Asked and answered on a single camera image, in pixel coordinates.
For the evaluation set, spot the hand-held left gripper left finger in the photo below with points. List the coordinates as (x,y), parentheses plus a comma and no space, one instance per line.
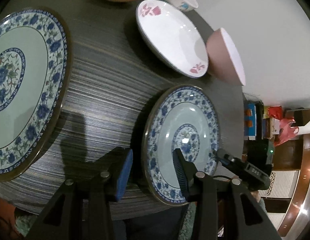
(124,175)

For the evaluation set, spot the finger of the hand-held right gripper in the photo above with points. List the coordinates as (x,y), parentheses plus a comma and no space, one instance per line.
(226,158)

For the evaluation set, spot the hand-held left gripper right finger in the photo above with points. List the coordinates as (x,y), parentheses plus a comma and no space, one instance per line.
(181,177)

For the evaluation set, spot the small blue floral plate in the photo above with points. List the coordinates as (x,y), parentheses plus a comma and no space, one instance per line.
(185,115)

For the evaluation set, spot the pink bowl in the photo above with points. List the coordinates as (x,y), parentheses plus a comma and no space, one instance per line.
(220,55)

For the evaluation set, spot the large blue floral plate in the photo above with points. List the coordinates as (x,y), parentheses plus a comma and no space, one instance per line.
(19,92)

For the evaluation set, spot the white plate with pink flowers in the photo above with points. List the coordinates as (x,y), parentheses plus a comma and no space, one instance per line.
(170,35)

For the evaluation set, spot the person's right forearm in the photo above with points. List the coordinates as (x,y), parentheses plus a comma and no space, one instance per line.
(261,202)

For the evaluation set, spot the red plastic bag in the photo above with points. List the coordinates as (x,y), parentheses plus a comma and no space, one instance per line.
(286,130)

